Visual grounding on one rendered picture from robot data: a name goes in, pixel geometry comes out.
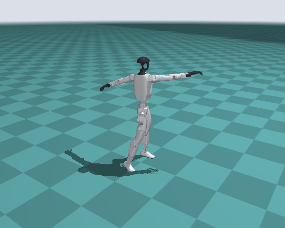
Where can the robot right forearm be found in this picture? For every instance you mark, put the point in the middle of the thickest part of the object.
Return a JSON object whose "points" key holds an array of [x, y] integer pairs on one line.
{"points": [[179, 76]]}

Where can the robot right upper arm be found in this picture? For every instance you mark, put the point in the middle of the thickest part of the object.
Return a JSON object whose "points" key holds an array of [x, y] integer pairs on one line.
{"points": [[155, 78]]}

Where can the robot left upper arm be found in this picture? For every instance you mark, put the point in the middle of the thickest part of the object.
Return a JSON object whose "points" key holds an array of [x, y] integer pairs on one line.
{"points": [[126, 79]]}

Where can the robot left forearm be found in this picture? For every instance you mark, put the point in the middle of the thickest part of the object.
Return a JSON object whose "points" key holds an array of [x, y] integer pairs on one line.
{"points": [[114, 83]]}

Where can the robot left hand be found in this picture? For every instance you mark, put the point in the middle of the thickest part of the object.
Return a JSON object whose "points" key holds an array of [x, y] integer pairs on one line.
{"points": [[107, 85]]}

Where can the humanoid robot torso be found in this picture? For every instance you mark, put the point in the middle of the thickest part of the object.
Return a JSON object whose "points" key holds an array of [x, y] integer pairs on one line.
{"points": [[142, 91]]}

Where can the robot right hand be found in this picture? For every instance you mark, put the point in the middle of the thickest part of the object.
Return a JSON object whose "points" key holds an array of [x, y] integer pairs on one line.
{"points": [[193, 73]]}

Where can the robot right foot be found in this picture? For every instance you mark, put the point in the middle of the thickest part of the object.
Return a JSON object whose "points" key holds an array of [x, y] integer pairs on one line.
{"points": [[129, 167]]}

